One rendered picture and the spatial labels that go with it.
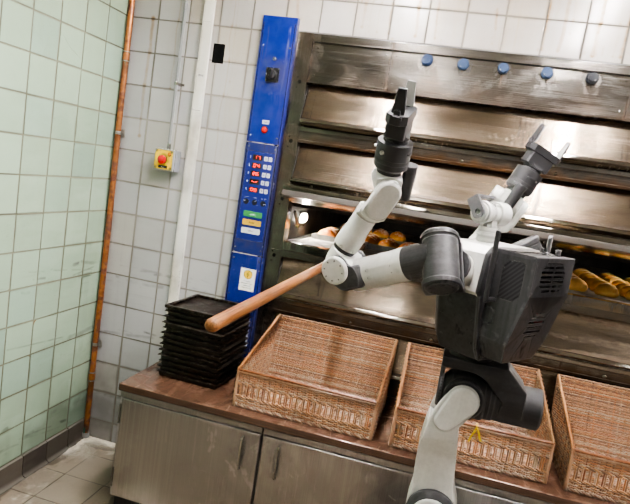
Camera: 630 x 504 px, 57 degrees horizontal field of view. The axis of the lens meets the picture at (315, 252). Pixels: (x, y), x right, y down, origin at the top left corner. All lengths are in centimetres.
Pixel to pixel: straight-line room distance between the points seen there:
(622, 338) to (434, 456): 119
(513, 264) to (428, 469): 64
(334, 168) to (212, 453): 128
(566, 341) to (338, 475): 108
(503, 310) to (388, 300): 112
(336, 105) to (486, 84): 63
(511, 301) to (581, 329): 116
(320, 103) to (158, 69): 80
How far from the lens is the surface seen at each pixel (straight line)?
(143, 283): 296
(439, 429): 169
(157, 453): 250
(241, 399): 232
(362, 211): 149
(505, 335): 153
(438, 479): 179
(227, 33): 282
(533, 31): 263
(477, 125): 255
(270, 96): 266
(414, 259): 146
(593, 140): 260
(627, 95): 265
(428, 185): 253
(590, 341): 265
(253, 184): 266
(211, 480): 244
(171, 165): 277
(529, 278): 149
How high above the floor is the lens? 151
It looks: 8 degrees down
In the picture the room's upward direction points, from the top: 9 degrees clockwise
